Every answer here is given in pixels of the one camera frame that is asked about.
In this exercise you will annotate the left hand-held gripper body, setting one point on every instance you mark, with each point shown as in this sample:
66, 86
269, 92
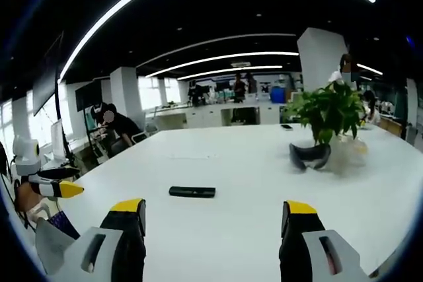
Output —
24, 158

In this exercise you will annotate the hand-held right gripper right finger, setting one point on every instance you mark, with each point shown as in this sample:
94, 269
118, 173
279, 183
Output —
295, 245

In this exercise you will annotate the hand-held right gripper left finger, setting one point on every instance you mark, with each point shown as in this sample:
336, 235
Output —
129, 245

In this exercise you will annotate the black remote control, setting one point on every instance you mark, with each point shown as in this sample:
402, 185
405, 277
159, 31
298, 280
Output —
191, 192

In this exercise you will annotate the person's left hand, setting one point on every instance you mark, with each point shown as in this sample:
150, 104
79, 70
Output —
28, 197

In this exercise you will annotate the purple patterned cloth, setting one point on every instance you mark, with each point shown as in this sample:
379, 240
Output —
64, 224

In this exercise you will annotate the black stand pole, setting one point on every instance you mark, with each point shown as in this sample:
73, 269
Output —
64, 123

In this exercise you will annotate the grey cloth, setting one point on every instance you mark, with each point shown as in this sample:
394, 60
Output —
53, 245

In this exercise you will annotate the large dark display panel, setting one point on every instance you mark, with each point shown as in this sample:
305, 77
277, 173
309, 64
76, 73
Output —
46, 80

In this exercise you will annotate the grey office chair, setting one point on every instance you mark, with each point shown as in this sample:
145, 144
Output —
138, 137

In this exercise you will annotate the black curved headset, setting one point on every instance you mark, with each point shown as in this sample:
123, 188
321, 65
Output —
309, 158

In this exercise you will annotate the clear plastic bag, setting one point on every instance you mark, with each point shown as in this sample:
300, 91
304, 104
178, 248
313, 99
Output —
348, 155

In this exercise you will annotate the dark smartphone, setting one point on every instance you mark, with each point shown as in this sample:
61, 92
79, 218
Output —
287, 126

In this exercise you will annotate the green potted plant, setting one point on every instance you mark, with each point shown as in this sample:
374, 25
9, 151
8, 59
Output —
330, 113

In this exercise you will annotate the white counter cabinet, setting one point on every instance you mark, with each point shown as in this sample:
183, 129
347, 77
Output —
205, 115

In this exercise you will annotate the blue bin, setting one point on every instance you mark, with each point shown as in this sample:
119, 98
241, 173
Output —
278, 94

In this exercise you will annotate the straight ceiling light strip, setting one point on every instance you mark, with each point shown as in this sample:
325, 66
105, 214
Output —
231, 71
224, 59

